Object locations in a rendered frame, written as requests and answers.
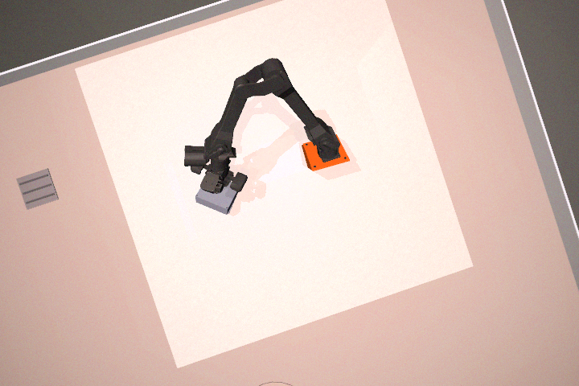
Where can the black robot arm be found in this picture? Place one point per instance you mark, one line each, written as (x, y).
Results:
(218, 145)

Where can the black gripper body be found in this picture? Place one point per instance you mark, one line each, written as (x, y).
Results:
(238, 181)

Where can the grey sloped panel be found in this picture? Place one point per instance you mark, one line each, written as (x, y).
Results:
(221, 202)

